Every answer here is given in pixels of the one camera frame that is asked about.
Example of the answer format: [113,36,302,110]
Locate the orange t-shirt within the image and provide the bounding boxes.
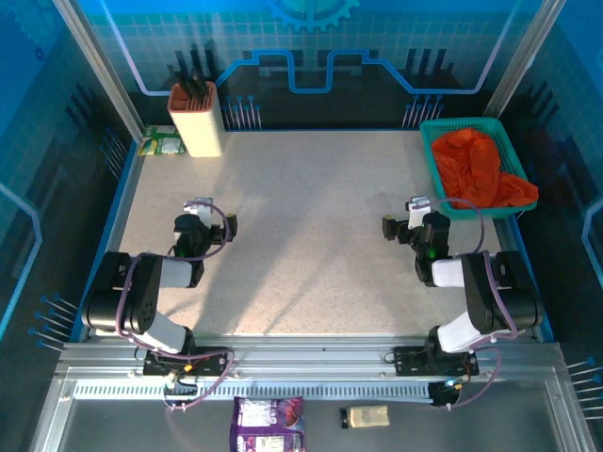
[432,129,540,208]

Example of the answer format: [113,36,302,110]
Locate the beige utensil holder block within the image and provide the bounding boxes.
[167,80,224,158]

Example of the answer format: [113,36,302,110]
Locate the green and white package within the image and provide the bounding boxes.
[137,124,186,157]

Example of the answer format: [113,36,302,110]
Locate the teal plastic basket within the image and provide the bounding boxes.
[418,117,538,221]

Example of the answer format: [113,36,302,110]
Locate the black controller box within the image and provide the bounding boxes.
[429,379,466,407]

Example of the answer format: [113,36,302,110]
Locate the small beige box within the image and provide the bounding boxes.
[339,404,391,429]

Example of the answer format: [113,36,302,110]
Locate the purple snack bag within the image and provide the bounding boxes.
[229,396,307,452]

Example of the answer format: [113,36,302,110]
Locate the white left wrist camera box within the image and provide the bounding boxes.
[183,197,214,221]

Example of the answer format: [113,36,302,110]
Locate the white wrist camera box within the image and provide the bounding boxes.
[407,196,432,230]
[183,197,214,221]

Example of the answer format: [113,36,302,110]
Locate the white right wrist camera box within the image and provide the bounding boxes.
[407,196,432,230]

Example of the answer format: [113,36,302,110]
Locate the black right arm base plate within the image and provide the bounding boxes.
[393,345,481,378]

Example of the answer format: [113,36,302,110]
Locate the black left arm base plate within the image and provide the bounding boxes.
[142,346,236,378]

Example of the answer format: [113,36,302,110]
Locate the black utensil handles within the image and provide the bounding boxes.
[174,68,211,101]

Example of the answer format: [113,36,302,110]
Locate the aluminium frame rail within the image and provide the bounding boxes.
[54,334,569,380]

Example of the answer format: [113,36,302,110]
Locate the white slotted cable duct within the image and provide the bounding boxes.
[73,379,434,402]

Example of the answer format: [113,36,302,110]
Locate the aluminium corner post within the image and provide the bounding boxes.
[482,0,566,119]
[51,0,145,138]

